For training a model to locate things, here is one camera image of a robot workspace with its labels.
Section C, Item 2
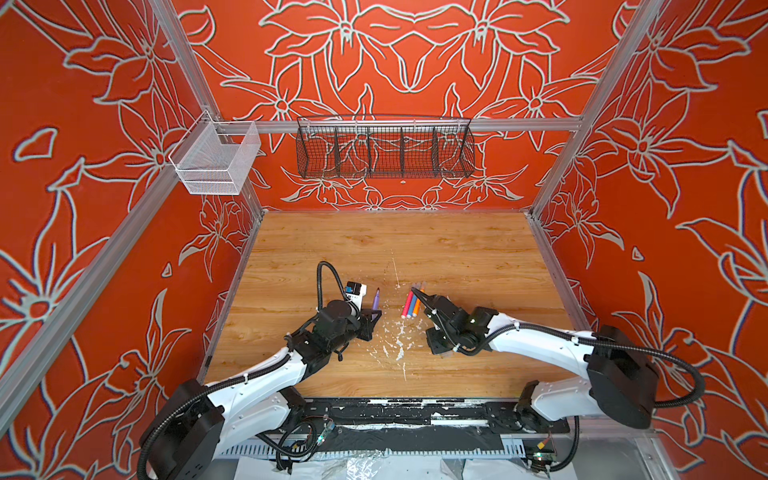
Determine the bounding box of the black wire basket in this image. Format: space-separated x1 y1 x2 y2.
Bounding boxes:
295 114 477 180

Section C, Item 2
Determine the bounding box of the white cable duct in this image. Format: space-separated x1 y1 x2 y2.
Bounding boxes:
214 438 526 461

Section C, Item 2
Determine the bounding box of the purple pen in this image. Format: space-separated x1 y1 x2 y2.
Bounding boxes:
372 288 381 310

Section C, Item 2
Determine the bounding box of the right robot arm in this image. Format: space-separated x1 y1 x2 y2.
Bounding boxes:
416 292 706 432

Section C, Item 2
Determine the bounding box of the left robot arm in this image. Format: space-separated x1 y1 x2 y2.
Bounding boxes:
136 261 382 479

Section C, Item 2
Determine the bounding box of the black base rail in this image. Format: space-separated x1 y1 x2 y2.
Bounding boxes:
288 397 571 454

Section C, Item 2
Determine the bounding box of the pink pen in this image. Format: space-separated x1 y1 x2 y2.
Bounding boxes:
401 291 414 319

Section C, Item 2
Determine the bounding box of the white wire basket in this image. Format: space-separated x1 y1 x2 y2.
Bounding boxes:
169 112 262 196

